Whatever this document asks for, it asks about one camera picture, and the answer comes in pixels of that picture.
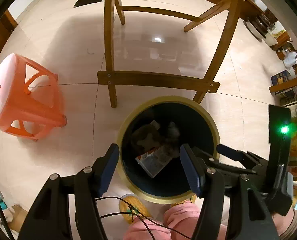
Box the paper packet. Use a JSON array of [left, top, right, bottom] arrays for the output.
[[135, 149, 173, 179]]

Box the person's right forearm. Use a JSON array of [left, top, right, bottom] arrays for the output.
[[271, 209, 297, 240]]

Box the wooden table frame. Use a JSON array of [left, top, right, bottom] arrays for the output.
[[97, 0, 260, 108]]

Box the blue cardboard box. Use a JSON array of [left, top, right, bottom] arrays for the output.
[[271, 69, 293, 87]]

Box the person's leg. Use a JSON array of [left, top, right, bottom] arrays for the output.
[[164, 202, 228, 240], [123, 216, 171, 240]]

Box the black bin with yellow rim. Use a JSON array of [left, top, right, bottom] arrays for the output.
[[116, 95, 220, 204]]

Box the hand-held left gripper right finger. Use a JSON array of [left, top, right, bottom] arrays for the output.
[[180, 144, 280, 240]]

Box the yellow slipper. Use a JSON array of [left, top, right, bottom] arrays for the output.
[[120, 194, 151, 224], [171, 195, 198, 207]]

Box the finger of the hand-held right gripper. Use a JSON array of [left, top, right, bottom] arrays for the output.
[[192, 147, 256, 178], [216, 144, 262, 167]]

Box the orange plastic stool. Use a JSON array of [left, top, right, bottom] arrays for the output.
[[0, 53, 67, 140]]

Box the brown cardboard box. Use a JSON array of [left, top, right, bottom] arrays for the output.
[[131, 124, 161, 150]]

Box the person's right leg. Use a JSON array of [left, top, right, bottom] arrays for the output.
[[164, 202, 228, 240]]

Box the person's left leg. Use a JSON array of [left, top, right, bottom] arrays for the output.
[[123, 216, 171, 240]]

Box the white plastic bag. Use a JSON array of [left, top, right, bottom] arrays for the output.
[[283, 51, 297, 74]]

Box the black cable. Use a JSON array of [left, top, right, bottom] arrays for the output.
[[95, 196, 193, 240]]

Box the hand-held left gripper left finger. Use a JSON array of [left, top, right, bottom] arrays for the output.
[[18, 144, 120, 240]]

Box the dark ceramic jar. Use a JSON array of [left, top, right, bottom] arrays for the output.
[[244, 14, 274, 39]]

